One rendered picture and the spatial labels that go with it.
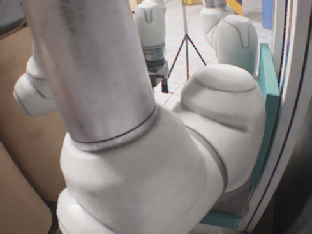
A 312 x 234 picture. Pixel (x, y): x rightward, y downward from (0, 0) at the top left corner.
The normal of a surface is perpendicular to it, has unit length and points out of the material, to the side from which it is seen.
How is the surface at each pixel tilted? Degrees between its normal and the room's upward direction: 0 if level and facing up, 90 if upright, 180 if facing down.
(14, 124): 90
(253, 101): 58
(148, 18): 81
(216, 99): 43
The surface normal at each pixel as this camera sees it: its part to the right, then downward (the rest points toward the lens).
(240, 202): 0.00, -0.65
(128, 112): 0.59, 0.27
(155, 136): 0.44, -0.46
